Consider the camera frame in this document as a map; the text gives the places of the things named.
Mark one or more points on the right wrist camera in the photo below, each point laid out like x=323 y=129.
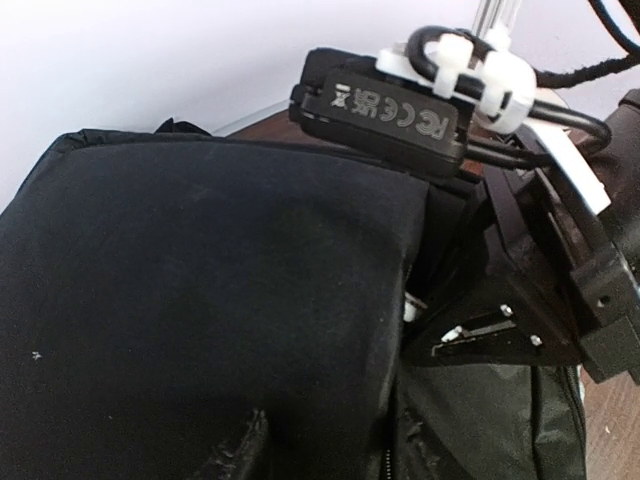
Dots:
x=342 y=98

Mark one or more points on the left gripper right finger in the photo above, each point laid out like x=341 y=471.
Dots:
x=425 y=457

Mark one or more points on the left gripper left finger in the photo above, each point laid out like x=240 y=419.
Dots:
x=240 y=448

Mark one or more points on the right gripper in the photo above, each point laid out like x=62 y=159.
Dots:
x=515 y=269

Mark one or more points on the green white glue stick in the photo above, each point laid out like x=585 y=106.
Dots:
x=413 y=308

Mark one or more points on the black student backpack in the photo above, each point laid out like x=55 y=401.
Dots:
x=151 y=283

